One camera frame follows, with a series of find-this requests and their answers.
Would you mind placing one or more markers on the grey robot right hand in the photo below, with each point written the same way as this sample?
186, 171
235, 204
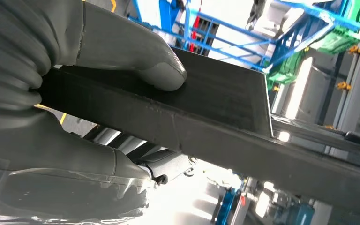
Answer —
43, 149

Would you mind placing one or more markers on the blue rack with green crates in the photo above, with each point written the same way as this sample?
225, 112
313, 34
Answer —
167, 14

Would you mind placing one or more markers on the grey metal frame column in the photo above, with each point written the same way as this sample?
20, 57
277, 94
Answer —
358, 77

